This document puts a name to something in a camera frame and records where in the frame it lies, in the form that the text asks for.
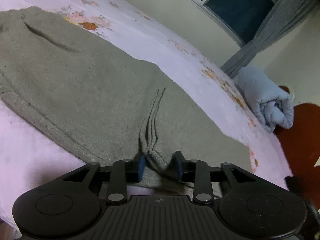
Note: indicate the red pillow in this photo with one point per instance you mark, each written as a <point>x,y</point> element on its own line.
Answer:
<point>300,144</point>

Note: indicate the rolled light blue blanket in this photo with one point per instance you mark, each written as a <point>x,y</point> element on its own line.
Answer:
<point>271,105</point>

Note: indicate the pink floral bed sheet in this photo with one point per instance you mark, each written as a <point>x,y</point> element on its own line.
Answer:
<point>29,159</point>

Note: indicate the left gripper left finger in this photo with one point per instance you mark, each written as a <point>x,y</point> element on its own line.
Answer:
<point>124,172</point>

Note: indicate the grey curtain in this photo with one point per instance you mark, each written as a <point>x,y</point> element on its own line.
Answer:
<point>282,19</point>

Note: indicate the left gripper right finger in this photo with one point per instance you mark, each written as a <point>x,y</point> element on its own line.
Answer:
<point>196,172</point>

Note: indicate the grey fleece pants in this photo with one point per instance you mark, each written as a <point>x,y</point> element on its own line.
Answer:
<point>102,105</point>

